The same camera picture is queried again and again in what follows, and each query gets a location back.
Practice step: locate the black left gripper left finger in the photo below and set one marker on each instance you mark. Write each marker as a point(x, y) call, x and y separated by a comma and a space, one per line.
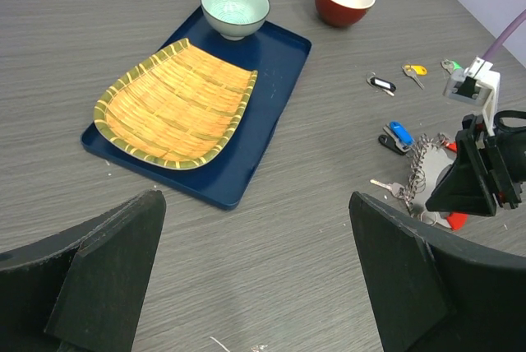
point(82, 289)

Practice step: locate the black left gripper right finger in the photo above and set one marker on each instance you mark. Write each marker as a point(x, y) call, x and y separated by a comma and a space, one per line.
point(433, 291)

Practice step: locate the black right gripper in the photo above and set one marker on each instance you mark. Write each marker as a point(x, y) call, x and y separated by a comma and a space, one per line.
point(488, 171)

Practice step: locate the keyring bunch with tags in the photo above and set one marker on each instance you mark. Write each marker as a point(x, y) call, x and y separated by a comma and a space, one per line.
point(429, 159)

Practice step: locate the key with green tag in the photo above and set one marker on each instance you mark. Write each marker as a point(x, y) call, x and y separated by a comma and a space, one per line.
point(450, 66)

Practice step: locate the key with black tag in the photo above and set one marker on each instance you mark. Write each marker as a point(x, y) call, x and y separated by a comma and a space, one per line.
point(387, 87)

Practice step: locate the key with yellow tag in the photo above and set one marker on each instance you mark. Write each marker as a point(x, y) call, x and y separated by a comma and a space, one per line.
point(411, 73)

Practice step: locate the woven bamboo plate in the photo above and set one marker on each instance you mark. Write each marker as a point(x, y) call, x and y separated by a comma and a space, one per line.
point(174, 105)

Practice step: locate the light green bowl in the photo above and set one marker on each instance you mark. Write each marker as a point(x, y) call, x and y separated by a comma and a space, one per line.
point(235, 19)

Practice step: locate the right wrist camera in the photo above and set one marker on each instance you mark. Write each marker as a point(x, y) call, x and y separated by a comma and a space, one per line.
point(477, 85)

